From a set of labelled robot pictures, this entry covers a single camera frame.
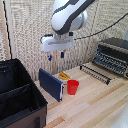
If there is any black thin vertical pole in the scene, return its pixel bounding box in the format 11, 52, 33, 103
2, 0, 13, 61

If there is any black fabric storage box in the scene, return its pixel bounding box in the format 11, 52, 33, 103
0, 58, 50, 128

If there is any red plastic cup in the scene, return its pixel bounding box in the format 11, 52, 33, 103
66, 79, 81, 96

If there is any blue hardcover book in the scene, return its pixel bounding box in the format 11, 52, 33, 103
38, 67, 65, 103

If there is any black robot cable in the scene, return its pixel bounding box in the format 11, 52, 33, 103
73, 13, 128, 41

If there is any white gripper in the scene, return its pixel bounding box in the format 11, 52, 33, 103
40, 32, 76, 63

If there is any black toaster oven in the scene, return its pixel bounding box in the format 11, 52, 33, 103
91, 36, 128, 80

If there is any black wire rack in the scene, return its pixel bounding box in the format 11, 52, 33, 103
78, 64, 113, 86

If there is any yellow toy food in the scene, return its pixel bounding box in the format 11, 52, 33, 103
59, 71, 72, 81

